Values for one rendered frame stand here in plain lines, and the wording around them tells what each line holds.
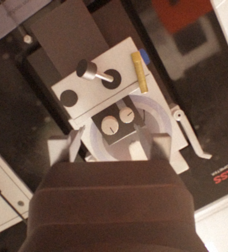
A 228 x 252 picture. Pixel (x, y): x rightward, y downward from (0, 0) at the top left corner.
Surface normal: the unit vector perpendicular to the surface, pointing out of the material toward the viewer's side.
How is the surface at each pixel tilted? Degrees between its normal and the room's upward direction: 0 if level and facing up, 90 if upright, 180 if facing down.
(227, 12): 90
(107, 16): 90
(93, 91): 90
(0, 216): 90
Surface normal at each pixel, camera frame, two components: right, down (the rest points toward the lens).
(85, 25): 0.03, 0.28
